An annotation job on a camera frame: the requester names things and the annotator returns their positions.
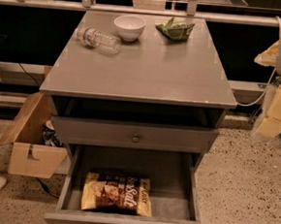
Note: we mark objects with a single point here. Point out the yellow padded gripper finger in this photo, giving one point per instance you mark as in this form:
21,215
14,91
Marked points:
268,124
268,57

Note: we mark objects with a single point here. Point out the brown sea salt chip bag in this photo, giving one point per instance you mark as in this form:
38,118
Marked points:
126,194

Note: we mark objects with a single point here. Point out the green chip bag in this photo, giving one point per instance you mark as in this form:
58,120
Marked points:
176,29

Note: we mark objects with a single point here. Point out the open grey middle drawer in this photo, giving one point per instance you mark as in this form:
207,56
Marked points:
172,186

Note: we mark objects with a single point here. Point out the grey drawer cabinet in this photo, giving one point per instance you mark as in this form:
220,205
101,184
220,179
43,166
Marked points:
152,80

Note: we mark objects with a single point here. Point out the closed grey top drawer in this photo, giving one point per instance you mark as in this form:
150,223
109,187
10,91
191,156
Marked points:
74,130

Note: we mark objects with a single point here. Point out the white ceramic bowl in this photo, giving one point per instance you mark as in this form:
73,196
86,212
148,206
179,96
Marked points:
129,27

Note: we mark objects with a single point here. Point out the clear plastic water bottle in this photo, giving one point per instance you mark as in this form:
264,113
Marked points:
91,37

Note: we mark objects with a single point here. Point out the blue packet in box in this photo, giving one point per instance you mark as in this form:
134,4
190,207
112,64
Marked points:
50,137

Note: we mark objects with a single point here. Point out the open cardboard box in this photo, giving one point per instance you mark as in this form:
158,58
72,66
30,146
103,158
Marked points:
30,156

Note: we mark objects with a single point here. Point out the metal railing frame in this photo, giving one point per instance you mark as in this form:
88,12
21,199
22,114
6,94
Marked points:
147,7

